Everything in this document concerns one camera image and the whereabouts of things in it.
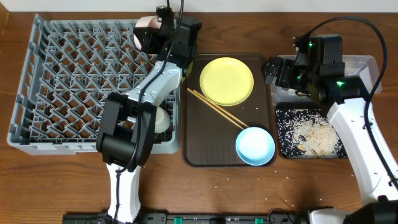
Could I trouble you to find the rice and food scraps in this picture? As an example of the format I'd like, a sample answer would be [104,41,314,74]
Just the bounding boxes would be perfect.
[276,108,345,157]

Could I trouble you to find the yellow plate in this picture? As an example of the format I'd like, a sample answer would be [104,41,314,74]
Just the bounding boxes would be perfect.
[199,57,254,106]

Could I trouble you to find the dark brown serving tray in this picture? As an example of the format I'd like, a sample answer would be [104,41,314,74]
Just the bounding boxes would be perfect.
[180,54,275,167]

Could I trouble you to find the light blue bowl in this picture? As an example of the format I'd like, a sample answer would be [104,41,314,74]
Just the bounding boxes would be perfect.
[235,127,276,166]

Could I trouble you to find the small pale green cup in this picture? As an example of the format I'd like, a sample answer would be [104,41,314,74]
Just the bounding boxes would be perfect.
[154,107,171,133]

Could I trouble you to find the black waste tray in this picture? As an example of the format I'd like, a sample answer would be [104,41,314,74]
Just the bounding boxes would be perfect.
[275,101,349,159]

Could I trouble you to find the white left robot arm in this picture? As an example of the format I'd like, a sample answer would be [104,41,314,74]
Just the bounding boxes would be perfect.
[96,5,202,223]

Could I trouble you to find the grey plastic dish rack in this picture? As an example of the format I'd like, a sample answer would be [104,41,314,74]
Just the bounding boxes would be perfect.
[6,12,181,156]

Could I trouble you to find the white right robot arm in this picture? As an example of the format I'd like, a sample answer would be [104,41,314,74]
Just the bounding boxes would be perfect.
[261,34,397,223]

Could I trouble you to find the pink white bowl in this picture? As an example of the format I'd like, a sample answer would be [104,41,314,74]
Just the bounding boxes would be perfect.
[133,16,161,50]

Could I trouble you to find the clear plastic waste bin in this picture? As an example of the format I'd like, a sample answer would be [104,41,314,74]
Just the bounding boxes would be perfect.
[271,55,379,106]

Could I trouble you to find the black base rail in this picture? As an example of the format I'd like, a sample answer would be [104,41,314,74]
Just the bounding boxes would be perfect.
[62,212,315,224]

